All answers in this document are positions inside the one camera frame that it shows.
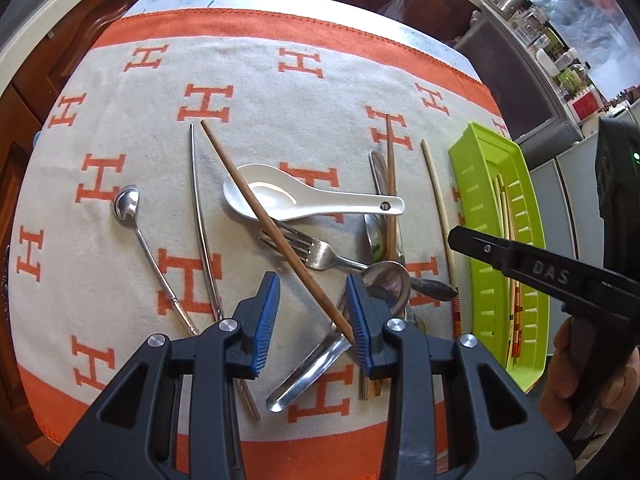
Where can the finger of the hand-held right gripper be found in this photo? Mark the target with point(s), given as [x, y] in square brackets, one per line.
[550, 275]

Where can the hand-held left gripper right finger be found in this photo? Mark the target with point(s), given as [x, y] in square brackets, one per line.
[357, 325]

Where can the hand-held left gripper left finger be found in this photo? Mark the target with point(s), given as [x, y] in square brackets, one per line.
[265, 325]

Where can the steel fork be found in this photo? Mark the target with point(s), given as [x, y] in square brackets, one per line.
[312, 252]

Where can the steel tablespoon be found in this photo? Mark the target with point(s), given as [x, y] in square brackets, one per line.
[376, 240]
[378, 170]

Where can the green plastic utensil tray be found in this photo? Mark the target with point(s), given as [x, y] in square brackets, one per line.
[470, 195]

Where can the brown wooden chopstick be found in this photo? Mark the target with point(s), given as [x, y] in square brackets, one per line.
[390, 170]
[252, 196]

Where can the white ceramic soup spoon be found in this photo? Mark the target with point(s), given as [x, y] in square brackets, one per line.
[310, 200]

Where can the person's right hand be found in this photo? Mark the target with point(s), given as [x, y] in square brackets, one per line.
[555, 380]

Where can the grey refrigerator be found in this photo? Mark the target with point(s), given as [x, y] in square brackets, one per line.
[565, 180]

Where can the red-labelled jar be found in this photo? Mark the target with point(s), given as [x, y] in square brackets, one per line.
[587, 107]

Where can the clear glass jar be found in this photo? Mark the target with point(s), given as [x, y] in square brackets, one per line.
[527, 25]

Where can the orange and white printed blanket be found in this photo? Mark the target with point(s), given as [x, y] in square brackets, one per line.
[325, 125]

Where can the white plastic bag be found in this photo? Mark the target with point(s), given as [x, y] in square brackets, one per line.
[392, 5]

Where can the white kitchen countertop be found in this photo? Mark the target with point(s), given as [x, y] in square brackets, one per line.
[50, 19]

